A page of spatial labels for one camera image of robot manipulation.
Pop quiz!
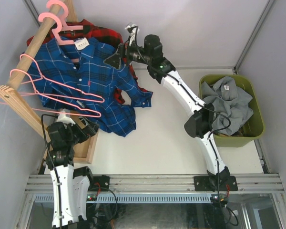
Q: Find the blue plaid shirt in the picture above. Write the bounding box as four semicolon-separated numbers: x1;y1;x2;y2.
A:
28;38;153;137

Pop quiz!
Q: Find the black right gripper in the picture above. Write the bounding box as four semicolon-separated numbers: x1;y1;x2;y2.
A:
102;36;151;71

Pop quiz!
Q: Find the white paper price tag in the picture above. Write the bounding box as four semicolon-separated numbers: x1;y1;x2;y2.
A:
74;38;89;51

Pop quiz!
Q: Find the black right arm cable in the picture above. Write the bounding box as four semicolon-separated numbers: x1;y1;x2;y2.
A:
127;26;232;201

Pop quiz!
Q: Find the black mounting plate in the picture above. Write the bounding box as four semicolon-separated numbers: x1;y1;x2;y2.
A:
88;175;110;191
194;176;238;192

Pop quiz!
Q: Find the pink plastic hanger blue shirt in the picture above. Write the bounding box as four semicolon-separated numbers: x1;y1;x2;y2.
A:
38;12;91;63

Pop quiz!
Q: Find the pink wire hanger grey shirt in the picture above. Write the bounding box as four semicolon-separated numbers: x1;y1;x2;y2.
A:
10;69;102;118

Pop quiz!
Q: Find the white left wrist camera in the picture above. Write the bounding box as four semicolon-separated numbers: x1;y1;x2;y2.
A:
57;109;75;125

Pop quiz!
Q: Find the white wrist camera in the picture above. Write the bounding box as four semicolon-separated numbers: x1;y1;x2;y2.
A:
57;109;75;125
125;22;139;46

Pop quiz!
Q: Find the red plaid shirt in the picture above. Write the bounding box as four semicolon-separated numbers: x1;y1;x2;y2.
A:
28;20;153;107

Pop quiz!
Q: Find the wooden clothes rack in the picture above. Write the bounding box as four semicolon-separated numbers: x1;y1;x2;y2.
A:
0;0;98;165

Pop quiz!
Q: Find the pink plastic hanger red shirt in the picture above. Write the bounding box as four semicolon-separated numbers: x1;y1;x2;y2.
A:
46;0;83;31

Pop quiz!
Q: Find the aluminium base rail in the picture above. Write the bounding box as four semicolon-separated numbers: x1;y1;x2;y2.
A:
25;174;285;194

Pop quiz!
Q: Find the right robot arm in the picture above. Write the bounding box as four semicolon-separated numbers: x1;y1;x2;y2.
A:
104;34;230;191

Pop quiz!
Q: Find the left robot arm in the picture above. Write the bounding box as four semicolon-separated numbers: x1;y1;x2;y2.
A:
42;116;99;229

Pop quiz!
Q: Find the green plastic basket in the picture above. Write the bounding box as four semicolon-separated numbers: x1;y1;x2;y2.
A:
199;74;264;147

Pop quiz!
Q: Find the yellow plaid shirt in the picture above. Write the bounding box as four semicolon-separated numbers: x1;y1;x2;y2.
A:
212;122;250;137

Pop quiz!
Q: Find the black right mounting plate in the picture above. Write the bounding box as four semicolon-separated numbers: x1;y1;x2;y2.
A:
194;176;238;192

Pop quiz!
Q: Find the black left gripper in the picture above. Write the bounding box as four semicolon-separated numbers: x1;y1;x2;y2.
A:
64;115;99;146

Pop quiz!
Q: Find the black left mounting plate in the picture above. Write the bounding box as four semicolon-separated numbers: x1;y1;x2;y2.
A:
88;175;110;191

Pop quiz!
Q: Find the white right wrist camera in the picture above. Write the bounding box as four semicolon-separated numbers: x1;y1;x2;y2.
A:
125;22;139;46

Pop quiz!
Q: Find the grey slotted cable duct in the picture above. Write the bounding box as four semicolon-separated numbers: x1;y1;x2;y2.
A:
34;192;216;204

